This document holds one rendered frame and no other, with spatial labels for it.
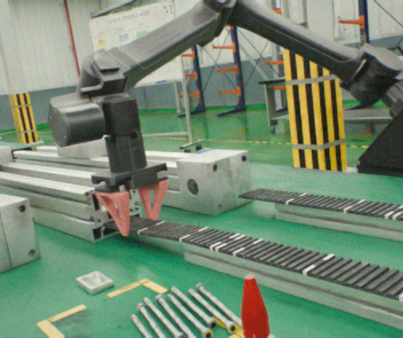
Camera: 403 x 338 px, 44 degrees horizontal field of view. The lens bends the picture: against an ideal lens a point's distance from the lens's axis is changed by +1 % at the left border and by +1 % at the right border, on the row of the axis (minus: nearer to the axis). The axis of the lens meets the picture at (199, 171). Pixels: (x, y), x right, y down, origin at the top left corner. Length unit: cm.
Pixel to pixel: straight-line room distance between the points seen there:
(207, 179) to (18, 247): 32
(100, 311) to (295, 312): 21
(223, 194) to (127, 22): 616
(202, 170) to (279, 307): 38
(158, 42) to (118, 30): 617
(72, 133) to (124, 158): 9
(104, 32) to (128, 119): 653
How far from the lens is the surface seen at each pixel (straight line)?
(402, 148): 106
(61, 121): 69
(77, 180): 97
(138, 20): 682
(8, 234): 78
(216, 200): 85
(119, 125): 72
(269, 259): 55
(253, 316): 31
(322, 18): 418
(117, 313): 57
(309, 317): 51
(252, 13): 111
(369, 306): 50
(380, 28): 963
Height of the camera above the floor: 102
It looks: 11 degrees down
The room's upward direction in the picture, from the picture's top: 8 degrees counter-clockwise
